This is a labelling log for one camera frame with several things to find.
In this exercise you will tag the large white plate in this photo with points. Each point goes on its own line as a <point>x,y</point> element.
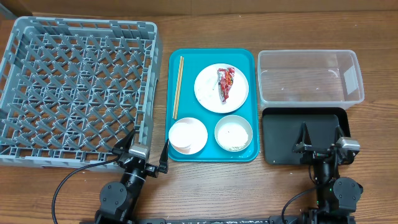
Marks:
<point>237,94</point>

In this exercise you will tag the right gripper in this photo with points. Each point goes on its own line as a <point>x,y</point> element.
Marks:
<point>303,144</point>

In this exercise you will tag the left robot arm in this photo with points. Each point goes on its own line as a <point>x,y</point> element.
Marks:
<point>119,199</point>

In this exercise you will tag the teal serving tray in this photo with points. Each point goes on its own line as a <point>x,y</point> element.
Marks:
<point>195,60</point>

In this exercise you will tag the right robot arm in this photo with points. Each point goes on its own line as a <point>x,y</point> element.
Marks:
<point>337,196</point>

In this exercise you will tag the grey dish rack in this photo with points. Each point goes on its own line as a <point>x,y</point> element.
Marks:
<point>72,88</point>

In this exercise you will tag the red snack wrapper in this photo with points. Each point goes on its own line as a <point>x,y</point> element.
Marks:
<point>225,82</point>

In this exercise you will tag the white cup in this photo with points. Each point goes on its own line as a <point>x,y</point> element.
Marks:
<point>180,135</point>

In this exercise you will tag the black tray bin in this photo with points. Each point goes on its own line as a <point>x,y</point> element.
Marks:
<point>281,127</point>

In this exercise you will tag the clear plastic bin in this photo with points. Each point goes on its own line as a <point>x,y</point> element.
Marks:
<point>309,79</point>

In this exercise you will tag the white tissue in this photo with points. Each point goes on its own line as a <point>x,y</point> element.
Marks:
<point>209,86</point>

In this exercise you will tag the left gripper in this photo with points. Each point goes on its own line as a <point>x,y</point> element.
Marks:
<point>153,170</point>

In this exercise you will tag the grey bowl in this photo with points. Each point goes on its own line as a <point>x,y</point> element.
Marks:
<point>233,133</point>

